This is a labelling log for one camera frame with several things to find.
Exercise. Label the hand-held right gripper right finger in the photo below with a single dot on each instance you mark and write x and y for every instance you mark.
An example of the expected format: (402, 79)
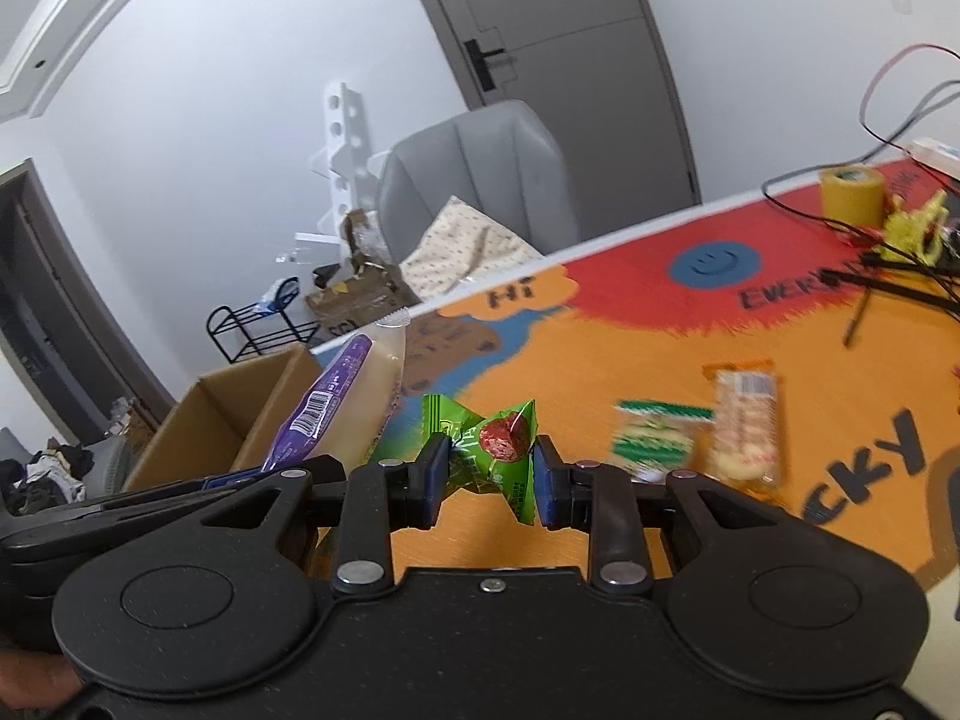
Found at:
(546, 491)

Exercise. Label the person's left hand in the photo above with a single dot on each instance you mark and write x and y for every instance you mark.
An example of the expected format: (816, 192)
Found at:
(30, 682)

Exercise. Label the white power strip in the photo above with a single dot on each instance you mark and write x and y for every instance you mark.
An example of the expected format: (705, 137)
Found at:
(937, 154)

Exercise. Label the brown cardboard box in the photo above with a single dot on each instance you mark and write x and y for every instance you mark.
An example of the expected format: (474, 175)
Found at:
(217, 420)

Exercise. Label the dark door frame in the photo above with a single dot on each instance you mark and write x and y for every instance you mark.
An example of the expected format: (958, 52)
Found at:
(45, 300)

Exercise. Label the grey door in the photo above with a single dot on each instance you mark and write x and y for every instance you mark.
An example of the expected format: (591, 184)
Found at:
(562, 67)

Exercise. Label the green white cracker packet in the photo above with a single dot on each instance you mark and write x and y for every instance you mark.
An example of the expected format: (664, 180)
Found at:
(652, 442)

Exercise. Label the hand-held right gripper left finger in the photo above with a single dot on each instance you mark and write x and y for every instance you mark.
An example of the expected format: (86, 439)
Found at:
(433, 484)

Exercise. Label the yellow toy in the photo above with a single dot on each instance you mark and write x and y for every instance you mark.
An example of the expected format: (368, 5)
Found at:
(915, 229)

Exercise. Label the purple snack packet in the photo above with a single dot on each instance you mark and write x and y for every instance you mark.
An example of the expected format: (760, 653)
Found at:
(352, 382)

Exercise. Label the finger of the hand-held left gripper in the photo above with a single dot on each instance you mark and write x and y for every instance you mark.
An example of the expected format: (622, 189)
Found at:
(150, 499)

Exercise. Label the white holed rack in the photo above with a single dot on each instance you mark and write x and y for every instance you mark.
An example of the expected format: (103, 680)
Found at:
(345, 135)

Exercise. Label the orange cracker packet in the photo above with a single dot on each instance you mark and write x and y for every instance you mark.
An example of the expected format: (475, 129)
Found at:
(742, 427)

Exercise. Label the pile of clothes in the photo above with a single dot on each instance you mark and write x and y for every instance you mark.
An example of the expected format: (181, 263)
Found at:
(45, 469)

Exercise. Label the blue cloth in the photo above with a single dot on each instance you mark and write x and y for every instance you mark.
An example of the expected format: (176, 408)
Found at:
(268, 301)

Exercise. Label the grey chair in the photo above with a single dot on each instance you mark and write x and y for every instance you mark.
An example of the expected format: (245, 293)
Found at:
(480, 165)

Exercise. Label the light green candy packet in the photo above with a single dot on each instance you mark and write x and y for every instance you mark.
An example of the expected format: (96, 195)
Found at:
(487, 457)

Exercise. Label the dotted beige cushion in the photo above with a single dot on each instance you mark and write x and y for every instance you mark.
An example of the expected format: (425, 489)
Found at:
(465, 247)

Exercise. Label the yellow tape roll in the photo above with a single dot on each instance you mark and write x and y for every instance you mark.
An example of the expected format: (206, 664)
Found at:
(851, 195)

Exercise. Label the black metal stand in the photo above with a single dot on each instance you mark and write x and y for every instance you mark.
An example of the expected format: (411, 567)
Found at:
(892, 281)

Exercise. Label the colourful printed table mat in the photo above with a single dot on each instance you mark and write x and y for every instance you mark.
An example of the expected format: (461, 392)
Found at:
(637, 345)

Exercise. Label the brown paper bag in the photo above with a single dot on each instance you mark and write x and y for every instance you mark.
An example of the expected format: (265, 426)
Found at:
(352, 300)

